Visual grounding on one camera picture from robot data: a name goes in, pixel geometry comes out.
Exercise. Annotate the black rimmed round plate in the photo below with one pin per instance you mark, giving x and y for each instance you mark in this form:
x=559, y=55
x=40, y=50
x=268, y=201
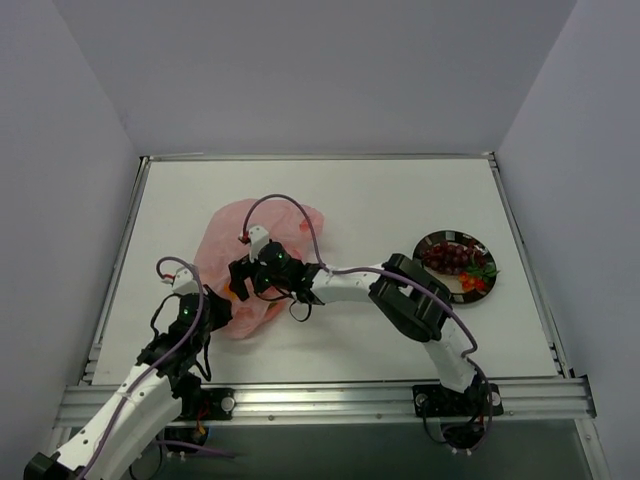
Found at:
x=450, y=281

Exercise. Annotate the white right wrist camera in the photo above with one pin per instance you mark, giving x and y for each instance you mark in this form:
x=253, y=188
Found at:
x=256, y=238

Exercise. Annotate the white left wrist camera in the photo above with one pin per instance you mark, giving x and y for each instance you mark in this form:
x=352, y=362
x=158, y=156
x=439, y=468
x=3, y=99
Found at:
x=182, y=282

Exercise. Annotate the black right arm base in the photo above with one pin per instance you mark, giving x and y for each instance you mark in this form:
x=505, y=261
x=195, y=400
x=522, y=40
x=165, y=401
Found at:
x=457, y=420

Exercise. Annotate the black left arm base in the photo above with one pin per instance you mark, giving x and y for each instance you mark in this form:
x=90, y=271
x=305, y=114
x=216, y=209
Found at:
x=209, y=404

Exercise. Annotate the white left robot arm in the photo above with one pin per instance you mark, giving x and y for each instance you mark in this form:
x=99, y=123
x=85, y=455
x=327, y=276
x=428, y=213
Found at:
x=158, y=390

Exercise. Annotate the dark red fake grapes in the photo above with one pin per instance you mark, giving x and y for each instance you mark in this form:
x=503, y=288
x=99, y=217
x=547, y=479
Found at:
x=449, y=258

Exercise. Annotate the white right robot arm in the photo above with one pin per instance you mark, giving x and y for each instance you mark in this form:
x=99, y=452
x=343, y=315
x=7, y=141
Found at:
x=417, y=304

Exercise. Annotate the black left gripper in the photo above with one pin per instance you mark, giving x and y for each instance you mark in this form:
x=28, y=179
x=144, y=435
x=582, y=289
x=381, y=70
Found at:
x=218, y=310

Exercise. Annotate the red fake cherry tomatoes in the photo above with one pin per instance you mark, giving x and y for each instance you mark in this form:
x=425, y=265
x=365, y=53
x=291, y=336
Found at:
x=480, y=279

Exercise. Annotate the aluminium front rail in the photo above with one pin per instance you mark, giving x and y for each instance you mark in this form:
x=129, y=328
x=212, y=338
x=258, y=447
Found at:
x=393, y=402

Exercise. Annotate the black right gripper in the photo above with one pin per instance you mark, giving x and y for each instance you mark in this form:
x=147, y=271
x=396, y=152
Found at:
x=243, y=277

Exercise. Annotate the pink plastic bag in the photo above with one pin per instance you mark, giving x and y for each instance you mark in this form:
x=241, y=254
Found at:
x=220, y=246

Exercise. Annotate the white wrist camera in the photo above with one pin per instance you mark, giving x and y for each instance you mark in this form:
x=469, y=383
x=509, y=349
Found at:
x=182, y=282
x=256, y=238

